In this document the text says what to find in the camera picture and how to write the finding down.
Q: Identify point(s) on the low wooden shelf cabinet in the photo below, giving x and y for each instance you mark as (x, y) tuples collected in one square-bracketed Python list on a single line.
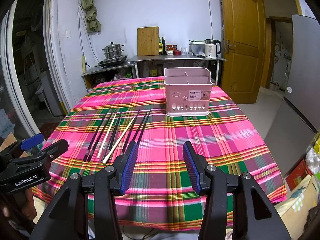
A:
[(96, 75)]

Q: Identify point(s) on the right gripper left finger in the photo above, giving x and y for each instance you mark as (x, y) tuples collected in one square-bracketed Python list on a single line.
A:
[(124, 165)]

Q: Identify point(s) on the red-lid condiment jar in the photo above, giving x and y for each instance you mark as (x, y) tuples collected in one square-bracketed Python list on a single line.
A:
[(170, 49)]

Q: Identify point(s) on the yellow-label oil bottle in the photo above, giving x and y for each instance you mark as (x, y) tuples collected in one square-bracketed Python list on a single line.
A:
[(160, 46)]

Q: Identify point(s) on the white electric kettle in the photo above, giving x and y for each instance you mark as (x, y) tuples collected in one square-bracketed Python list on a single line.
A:
[(212, 48)]

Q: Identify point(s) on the yellow wooden door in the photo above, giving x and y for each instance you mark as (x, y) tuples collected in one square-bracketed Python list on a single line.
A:
[(244, 47)]

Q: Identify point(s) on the cardboard box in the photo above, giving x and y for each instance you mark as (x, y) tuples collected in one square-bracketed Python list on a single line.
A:
[(294, 210)]

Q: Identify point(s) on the wooden cutting board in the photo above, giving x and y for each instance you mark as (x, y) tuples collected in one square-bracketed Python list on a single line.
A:
[(147, 41)]

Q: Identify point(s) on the clear plastic storage box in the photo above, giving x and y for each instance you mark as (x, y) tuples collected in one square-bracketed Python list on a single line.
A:
[(197, 48)]

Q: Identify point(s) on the pink plastic utensil holder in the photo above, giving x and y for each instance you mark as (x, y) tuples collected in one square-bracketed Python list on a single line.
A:
[(187, 91)]

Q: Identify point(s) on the pink plaid tablecloth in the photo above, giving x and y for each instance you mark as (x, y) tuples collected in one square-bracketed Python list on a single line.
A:
[(160, 194)]

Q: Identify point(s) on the green hanging cloth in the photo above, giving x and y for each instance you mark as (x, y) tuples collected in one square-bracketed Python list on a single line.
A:
[(92, 24)]

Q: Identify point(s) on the black induction cooker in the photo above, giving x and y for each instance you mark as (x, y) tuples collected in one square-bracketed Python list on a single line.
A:
[(113, 62)]

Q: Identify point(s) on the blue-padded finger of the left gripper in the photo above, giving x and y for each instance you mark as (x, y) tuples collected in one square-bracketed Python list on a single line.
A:
[(31, 142)]

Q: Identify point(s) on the clear drinking glass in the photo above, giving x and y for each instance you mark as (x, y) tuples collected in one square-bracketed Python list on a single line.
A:
[(183, 50)]

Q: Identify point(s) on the yellow power strip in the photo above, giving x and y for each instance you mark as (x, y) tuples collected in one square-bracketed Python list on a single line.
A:
[(83, 64)]

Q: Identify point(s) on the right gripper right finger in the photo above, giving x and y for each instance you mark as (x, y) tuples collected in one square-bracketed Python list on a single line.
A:
[(195, 165)]

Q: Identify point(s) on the stainless steel steamer pot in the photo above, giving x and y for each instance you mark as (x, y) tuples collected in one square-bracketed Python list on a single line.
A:
[(113, 50)]

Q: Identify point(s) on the black chopstick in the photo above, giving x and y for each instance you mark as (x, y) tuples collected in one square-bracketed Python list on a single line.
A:
[(113, 135), (92, 145), (129, 134), (139, 127), (143, 128), (102, 129)]

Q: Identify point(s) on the metal kitchen counter table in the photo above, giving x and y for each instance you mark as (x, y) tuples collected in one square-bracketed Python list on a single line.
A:
[(188, 60)]

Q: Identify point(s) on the grey refrigerator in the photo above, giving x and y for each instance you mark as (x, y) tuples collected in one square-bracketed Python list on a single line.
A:
[(297, 121)]

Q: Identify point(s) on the dark oil bottle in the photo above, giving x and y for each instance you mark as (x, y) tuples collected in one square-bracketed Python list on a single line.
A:
[(163, 46)]

